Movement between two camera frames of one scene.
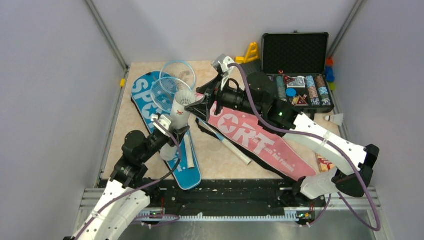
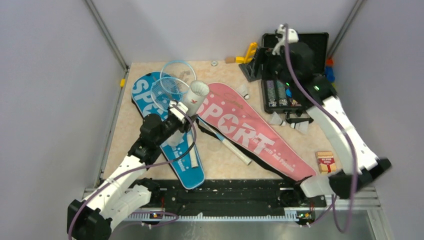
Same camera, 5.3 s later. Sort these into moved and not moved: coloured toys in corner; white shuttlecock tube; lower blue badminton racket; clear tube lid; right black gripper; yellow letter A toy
Moved: right black gripper; white shuttlecock tube
Not moved: clear tube lid; yellow letter A toy; lower blue badminton racket; coloured toys in corner
